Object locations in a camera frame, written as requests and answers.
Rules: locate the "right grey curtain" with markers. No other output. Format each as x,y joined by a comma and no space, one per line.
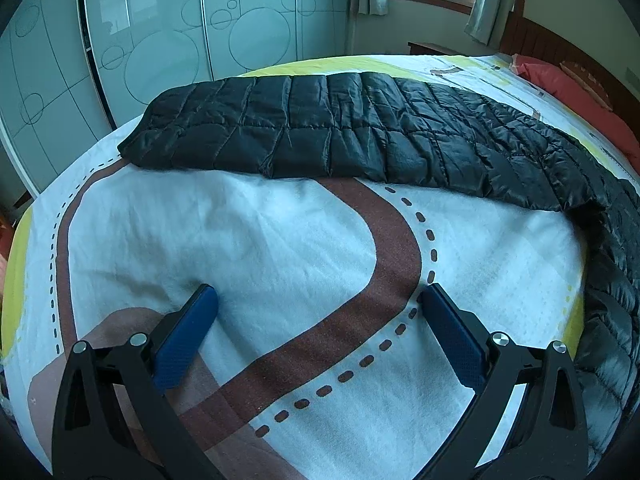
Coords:
487,21

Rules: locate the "dark wooden bedside table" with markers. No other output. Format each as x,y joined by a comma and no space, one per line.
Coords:
421,48

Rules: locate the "black quilted down jacket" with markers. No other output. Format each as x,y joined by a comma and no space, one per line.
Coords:
404,131

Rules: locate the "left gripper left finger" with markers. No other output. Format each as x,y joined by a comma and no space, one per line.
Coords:
112,419

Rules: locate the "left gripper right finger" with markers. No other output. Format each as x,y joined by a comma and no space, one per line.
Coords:
527,418

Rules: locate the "patterned orange cushion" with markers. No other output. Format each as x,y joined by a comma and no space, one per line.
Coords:
588,82

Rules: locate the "red pillow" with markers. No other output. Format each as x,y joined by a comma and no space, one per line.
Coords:
555,82

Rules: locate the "dark wooden headboard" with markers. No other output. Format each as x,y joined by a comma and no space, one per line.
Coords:
523,36

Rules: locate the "patterned white bed sheet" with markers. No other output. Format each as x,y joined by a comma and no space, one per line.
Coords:
319,364

